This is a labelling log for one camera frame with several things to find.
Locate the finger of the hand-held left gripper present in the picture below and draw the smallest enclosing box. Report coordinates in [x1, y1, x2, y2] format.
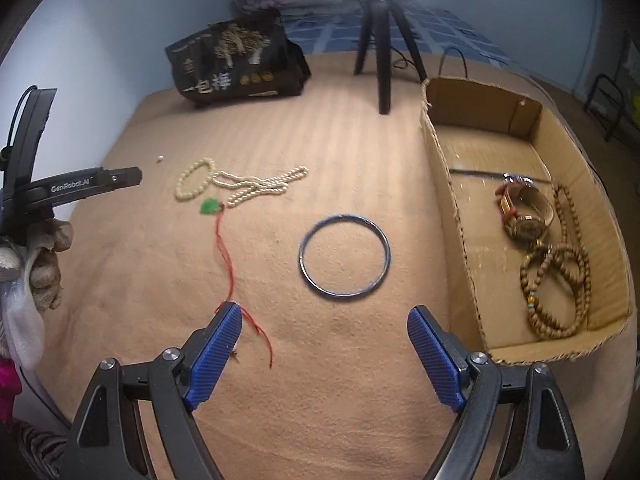
[98, 166, 144, 192]

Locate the person's left hand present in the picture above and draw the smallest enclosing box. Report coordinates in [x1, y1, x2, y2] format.
[0, 219, 75, 312]

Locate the pink garment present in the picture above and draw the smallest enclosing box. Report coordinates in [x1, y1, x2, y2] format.
[0, 355, 23, 426]

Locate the blue bangle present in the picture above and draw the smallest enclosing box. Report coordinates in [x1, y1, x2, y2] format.
[298, 214, 391, 298]

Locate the black clothes rack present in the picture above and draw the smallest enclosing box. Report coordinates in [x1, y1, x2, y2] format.
[582, 30, 640, 143]

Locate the blue checkered bed sheet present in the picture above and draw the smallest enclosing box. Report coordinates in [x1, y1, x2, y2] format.
[285, 0, 511, 67]

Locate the striped cloth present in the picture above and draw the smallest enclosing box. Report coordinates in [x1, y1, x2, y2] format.
[15, 422, 68, 480]

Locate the black tripod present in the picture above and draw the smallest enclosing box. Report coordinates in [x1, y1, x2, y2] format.
[350, 0, 428, 115]

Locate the cream bead bracelet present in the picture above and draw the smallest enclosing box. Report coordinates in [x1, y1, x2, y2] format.
[174, 158, 218, 202]

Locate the black power cable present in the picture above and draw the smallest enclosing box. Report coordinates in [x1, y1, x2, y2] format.
[390, 45, 470, 80]

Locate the black printed bag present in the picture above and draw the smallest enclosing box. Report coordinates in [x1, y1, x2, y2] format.
[165, 15, 312, 108]

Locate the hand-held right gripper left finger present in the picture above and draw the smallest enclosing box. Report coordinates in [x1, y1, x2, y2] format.
[57, 301, 244, 480]

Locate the cardboard box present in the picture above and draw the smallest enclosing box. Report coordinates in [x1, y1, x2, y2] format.
[419, 76, 636, 365]

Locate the wooden bead bracelet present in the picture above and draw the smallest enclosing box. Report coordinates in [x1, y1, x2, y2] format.
[520, 242, 592, 339]

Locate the gold wristwatch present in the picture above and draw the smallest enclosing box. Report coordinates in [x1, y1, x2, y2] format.
[495, 172, 556, 241]

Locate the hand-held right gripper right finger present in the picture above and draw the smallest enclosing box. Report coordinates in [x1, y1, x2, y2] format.
[407, 305, 587, 480]

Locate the long wooden bead necklace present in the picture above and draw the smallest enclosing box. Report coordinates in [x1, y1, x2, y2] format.
[551, 183, 587, 261]

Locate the pearl necklace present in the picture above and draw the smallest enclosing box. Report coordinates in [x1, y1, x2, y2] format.
[214, 165, 309, 208]

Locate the jade pendant with red cord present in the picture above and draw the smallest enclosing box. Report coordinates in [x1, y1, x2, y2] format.
[199, 199, 275, 370]

